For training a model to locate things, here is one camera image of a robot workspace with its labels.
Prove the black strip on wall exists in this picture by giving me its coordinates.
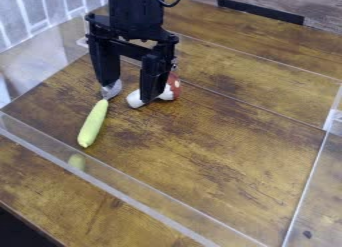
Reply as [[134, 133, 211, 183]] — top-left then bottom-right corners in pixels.
[[216, 0, 305, 25]]

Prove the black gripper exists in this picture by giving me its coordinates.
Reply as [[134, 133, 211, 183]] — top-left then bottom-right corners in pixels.
[[85, 0, 179, 103]]

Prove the clear acrylic barrier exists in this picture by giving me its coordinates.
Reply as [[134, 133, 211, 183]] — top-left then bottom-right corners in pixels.
[[0, 111, 267, 247], [282, 85, 342, 247]]

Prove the clear acrylic front barrier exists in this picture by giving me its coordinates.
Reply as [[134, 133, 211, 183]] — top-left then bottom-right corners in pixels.
[[0, 111, 267, 247]]

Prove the clear acrylic right barrier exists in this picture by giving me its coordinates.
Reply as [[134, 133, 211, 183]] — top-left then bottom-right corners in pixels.
[[282, 85, 342, 247]]

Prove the clear acrylic corner bracket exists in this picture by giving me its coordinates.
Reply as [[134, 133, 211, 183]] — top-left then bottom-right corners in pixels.
[[76, 37, 88, 48]]

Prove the red white toy mushroom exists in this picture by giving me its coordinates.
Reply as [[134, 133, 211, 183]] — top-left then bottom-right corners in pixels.
[[126, 72, 182, 109]]

